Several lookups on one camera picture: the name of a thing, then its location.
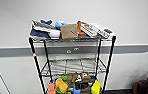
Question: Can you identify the orange pack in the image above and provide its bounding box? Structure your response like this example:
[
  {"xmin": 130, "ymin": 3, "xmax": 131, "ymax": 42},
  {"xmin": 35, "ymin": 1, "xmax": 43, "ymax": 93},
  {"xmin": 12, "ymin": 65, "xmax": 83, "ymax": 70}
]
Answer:
[{"xmin": 76, "ymin": 20, "xmax": 88, "ymax": 38}]

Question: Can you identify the brown cardboard box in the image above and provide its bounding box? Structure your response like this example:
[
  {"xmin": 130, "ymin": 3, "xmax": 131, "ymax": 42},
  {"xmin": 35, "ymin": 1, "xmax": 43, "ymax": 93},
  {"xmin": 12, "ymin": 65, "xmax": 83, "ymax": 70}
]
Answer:
[{"xmin": 59, "ymin": 23, "xmax": 79, "ymax": 40}]

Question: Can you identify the white box with dark stripes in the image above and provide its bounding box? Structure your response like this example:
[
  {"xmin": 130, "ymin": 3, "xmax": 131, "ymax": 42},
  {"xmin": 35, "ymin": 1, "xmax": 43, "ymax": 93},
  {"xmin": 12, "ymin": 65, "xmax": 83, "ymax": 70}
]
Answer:
[{"xmin": 79, "ymin": 21, "xmax": 99, "ymax": 38}]

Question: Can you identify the white pouch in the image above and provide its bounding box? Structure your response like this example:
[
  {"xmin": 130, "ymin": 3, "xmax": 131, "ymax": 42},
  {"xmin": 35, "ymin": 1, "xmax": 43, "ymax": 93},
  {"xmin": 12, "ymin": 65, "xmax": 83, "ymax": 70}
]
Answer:
[{"xmin": 47, "ymin": 29, "xmax": 62, "ymax": 39}]

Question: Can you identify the light blue toy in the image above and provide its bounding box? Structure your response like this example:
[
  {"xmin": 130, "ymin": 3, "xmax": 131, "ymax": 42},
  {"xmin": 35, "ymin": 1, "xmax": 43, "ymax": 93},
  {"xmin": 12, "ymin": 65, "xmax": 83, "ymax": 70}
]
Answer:
[{"xmin": 54, "ymin": 21, "xmax": 67, "ymax": 30}]

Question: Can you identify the brown plush toy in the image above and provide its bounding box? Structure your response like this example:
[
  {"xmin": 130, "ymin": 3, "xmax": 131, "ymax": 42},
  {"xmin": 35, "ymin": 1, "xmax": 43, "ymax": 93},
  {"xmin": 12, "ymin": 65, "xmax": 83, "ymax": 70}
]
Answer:
[{"xmin": 68, "ymin": 72, "xmax": 83, "ymax": 84}]

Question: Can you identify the brown and white toy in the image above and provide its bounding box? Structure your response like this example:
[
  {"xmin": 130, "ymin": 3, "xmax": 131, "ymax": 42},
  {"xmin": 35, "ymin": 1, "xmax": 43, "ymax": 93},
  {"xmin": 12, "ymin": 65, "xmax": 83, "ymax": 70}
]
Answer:
[{"xmin": 81, "ymin": 72, "xmax": 91, "ymax": 81}]

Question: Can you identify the green toy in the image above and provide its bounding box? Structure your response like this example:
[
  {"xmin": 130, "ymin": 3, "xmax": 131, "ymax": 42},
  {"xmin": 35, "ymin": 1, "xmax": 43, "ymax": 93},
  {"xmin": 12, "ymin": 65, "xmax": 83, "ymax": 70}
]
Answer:
[{"xmin": 59, "ymin": 73, "xmax": 71, "ymax": 83}]

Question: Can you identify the white box with large print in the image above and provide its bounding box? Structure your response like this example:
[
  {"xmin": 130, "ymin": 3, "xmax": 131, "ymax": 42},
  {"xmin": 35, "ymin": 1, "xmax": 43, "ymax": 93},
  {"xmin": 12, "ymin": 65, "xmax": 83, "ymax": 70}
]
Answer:
[{"xmin": 89, "ymin": 22, "xmax": 117, "ymax": 40}]

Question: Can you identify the dark blue bag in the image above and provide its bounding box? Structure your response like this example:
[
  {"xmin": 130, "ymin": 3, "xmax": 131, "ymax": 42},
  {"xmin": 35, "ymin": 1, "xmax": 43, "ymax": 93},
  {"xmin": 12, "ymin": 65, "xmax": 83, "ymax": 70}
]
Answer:
[{"xmin": 29, "ymin": 19, "xmax": 54, "ymax": 40}]

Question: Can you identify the grey striped flat pack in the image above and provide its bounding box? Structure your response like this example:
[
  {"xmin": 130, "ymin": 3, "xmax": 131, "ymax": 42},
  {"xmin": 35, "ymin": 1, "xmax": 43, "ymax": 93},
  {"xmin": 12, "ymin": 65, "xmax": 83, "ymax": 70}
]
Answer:
[{"xmin": 31, "ymin": 19, "xmax": 57, "ymax": 33}]

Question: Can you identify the orange yellow toy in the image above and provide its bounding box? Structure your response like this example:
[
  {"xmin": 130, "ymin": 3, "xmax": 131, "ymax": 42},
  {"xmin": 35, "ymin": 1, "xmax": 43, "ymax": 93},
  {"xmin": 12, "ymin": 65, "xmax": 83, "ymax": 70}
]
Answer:
[{"xmin": 54, "ymin": 78, "xmax": 69, "ymax": 94}]

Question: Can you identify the small blue toy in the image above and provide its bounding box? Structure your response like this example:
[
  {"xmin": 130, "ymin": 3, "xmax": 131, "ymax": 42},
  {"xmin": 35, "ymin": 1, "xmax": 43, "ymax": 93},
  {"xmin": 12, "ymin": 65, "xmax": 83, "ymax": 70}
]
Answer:
[{"xmin": 72, "ymin": 83, "xmax": 82, "ymax": 94}]

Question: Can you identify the pink toy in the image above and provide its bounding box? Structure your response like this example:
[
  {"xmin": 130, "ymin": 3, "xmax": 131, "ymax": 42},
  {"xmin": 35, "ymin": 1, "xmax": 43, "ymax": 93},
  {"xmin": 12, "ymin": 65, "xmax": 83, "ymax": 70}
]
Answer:
[{"xmin": 47, "ymin": 83, "xmax": 57, "ymax": 94}]

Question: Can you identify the grey wall socket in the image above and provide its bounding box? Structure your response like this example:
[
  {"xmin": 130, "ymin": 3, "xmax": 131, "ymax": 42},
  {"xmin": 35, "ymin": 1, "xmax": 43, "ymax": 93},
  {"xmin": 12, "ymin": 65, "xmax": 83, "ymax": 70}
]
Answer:
[
  {"xmin": 73, "ymin": 47, "xmax": 80, "ymax": 52},
  {"xmin": 65, "ymin": 49, "xmax": 72, "ymax": 54}
]

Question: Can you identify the black wire shelf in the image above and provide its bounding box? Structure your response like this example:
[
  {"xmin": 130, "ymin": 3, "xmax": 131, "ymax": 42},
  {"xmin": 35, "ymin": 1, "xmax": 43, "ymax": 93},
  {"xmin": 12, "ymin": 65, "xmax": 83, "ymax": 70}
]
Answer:
[{"xmin": 28, "ymin": 34, "xmax": 118, "ymax": 94}]

